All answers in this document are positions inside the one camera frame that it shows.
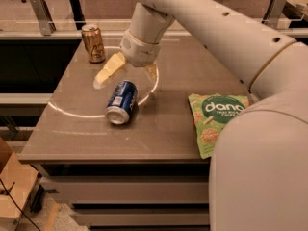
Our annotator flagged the gold soda can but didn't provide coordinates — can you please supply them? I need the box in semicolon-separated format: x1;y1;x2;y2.
82;24;106;64

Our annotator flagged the cardboard box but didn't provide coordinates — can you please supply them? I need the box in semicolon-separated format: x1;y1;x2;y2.
0;138;38;231

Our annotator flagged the grey drawer cabinet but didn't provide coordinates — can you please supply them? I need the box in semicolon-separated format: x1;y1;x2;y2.
37;162;210;231

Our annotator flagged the green dang chips bag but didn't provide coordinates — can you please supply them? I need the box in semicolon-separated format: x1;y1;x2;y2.
188;93;249;159

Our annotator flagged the metal bracket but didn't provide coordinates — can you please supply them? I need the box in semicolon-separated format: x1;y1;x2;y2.
29;0;56;36
264;0;287;29

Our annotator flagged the black table leg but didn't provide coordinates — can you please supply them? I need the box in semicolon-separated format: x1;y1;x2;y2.
69;0;85;30

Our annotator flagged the black cable on floor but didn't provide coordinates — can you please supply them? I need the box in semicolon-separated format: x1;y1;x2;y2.
0;179;41;231

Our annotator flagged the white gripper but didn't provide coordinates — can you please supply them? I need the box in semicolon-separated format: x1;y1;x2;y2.
93;30;160;90

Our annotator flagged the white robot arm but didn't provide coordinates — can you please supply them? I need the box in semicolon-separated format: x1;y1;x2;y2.
120;0;308;231

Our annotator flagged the left metal bracket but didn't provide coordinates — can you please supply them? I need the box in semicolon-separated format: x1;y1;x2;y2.
29;0;56;36

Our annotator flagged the blue pepsi can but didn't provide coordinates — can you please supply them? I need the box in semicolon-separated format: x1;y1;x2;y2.
105;81;138;125

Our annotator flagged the right metal bracket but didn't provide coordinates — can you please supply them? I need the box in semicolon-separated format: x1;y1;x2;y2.
264;0;287;29

